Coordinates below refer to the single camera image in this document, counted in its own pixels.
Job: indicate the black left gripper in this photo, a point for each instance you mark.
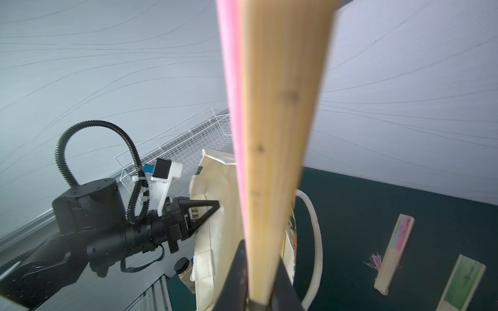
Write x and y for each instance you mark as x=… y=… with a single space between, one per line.
x=175 y=222

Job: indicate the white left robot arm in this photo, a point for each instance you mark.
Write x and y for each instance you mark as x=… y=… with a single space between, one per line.
x=98 y=230

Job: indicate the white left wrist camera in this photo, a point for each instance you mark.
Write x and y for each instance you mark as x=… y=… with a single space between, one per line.
x=161 y=176

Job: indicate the cream canvas tote bag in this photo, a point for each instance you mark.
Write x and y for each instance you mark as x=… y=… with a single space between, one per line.
x=217 y=240

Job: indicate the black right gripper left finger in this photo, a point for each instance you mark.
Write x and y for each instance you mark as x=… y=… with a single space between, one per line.
x=234 y=293

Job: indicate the white wire basket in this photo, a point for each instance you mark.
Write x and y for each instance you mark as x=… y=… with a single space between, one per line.
x=184 y=142

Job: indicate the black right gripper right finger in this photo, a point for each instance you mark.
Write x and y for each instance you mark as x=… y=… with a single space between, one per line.
x=284 y=297

